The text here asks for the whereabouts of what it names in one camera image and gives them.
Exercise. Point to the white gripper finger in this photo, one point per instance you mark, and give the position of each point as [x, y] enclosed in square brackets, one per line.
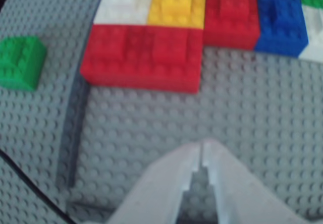
[239, 198]
[151, 196]

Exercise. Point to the red lego cube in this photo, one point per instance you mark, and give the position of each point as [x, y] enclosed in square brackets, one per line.
[171, 62]
[111, 57]
[230, 19]

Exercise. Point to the blue lego cube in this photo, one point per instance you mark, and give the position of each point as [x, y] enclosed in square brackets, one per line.
[280, 27]

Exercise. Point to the white lego cube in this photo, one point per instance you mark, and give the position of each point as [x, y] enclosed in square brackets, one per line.
[314, 37]
[121, 4]

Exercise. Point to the yellow lego cube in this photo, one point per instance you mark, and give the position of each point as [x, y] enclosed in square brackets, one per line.
[176, 7]

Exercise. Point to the grey studded lego baseplate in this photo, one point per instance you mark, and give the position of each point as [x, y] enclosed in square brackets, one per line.
[252, 108]

